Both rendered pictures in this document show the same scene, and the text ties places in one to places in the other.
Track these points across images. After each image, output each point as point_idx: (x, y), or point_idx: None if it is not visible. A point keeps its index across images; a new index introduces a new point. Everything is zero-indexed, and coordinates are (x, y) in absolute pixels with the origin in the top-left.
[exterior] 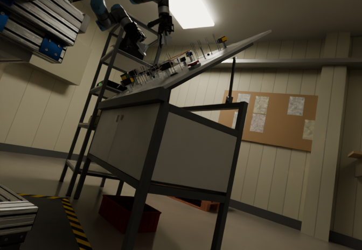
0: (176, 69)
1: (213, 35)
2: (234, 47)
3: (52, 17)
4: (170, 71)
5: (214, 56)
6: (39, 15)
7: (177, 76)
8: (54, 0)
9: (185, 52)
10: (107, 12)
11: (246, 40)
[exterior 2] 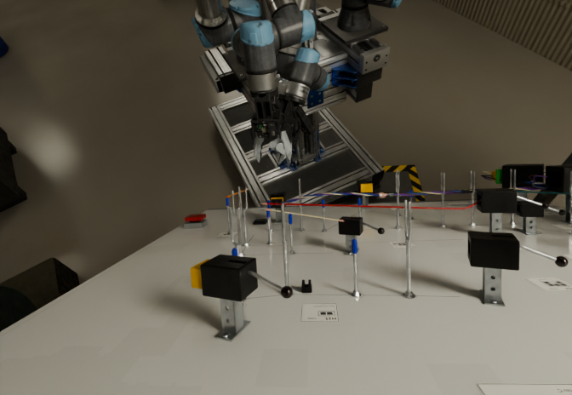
0: (396, 247)
1: (239, 217)
2: (128, 271)
3: (249, 97)
4: (419, 242)
5: (188, 251)
6: (247, 96)
7: (216, 218)
8: (245, 82)
9: (286, 203)
10: (284, 74)
11: (73, 315)
